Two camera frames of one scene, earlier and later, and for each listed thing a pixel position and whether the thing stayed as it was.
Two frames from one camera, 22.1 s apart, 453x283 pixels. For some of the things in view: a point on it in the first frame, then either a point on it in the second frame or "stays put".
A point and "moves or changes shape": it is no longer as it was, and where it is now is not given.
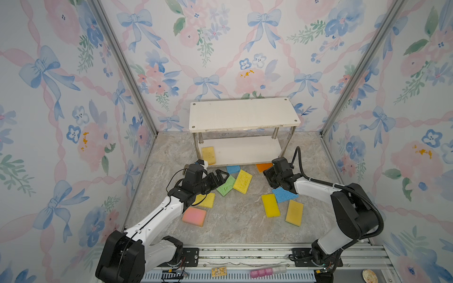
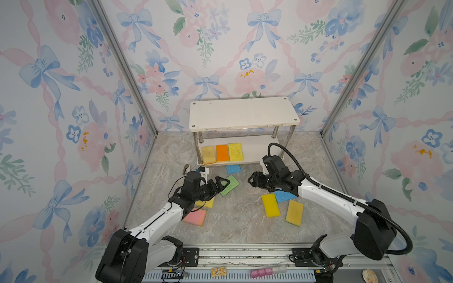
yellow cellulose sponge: x=242 y=181 to x=235 y=152
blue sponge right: x=283 y=195 stays put
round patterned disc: x=369 y=276 stays put
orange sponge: x=261 y=167 moves or changes shape
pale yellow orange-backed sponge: x=209 y=155 stays put
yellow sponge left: x=207 y=203 stays put
